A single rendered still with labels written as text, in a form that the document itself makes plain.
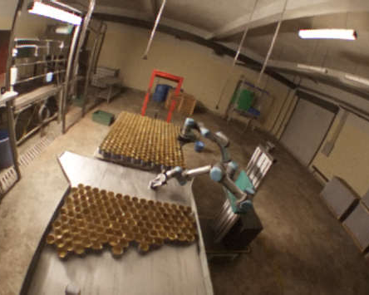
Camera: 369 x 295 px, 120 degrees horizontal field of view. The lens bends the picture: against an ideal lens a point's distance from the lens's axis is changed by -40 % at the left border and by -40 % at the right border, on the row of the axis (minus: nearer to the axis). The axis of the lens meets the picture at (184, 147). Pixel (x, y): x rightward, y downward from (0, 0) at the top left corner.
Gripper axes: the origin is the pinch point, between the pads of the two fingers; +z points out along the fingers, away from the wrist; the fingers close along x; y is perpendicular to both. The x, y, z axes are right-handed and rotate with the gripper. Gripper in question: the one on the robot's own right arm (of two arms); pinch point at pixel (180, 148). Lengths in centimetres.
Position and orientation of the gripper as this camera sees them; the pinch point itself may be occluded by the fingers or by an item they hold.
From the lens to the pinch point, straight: 174.2
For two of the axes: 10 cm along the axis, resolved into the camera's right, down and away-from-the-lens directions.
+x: 9.5, 2.8, 1.4
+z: -3.1, 8.3, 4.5
